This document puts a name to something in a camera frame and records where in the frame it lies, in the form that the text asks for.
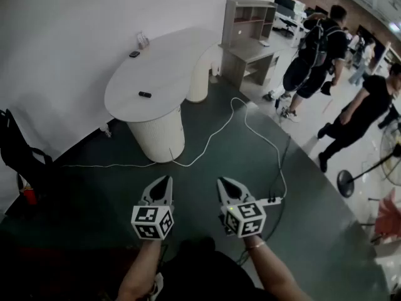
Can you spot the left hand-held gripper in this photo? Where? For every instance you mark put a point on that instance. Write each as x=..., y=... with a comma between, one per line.
x=150, y=221

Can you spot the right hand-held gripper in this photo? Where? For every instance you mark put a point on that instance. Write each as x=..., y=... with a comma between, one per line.
x=247, y=219

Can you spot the person's left forearm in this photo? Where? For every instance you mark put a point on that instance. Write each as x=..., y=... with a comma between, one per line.
x=141, y=271

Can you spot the person's right forearm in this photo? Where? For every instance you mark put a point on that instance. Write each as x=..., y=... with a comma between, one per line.
x=272, y=268

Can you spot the white oval table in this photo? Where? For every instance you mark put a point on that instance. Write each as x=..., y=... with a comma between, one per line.
x=156, y=74

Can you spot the white power strip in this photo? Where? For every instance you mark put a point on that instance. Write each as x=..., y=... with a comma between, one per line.
x=272, y=201

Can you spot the person's black clothing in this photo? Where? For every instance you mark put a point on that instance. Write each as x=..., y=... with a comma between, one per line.
x=203, y=274

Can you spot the black rectangular device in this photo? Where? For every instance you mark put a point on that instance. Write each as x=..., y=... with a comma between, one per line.
x=145, y=94

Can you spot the black standing fan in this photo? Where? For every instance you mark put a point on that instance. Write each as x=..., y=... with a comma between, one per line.
x=345, y=183

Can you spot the red fire extinguisher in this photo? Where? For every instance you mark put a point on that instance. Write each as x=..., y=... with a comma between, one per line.
x=30, y=196

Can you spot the grey wooden desk with hutch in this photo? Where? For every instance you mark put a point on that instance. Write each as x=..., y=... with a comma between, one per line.
x=244, y=55

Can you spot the small black box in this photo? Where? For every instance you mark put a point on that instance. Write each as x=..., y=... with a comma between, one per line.
x=134, y=54

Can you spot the black backpack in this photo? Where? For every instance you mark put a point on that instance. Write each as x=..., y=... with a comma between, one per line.
x=12, y=149

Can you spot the pink chair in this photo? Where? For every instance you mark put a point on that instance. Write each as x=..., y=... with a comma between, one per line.
x=388, y=218

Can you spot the white office desk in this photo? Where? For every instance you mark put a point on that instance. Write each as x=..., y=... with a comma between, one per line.
x=293, y=22

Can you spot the black monitor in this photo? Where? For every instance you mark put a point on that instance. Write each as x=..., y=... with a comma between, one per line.
x=285, y=2

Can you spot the light wooden shelving rack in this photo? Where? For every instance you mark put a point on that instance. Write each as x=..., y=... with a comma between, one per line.
x=385, y=55

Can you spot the white wall plug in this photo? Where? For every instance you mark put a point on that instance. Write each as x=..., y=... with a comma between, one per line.
x=108, y=133

